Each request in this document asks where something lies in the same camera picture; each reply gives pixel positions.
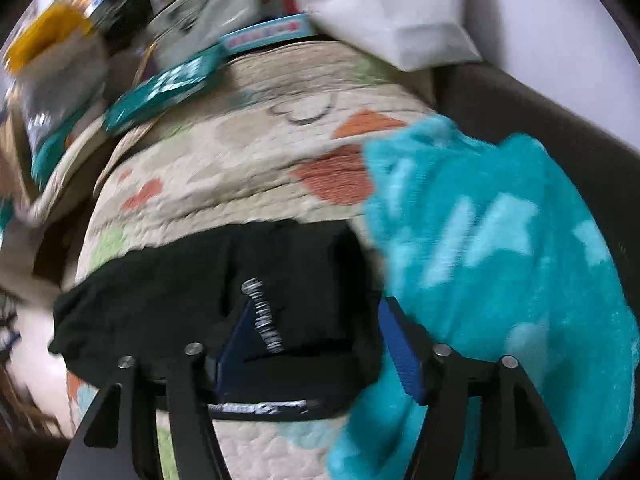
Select white paper shopping bag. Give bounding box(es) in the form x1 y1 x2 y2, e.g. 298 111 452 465
292 0 482 72

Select green long box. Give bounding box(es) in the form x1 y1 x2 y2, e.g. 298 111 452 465
103 44 227 136

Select light blue paint box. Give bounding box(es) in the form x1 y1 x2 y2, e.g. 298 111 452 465
219 13 317 55

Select turquoise star fleece blanket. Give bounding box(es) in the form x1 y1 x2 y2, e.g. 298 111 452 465
326 114 640 480

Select yellow plastic bin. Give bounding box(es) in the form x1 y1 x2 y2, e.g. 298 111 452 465
4 0 92 75

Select black pants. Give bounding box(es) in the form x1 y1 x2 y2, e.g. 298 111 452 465
49 219 383 420

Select patterned quilt bedspread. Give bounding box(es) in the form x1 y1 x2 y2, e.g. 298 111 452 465
64 39 436 480

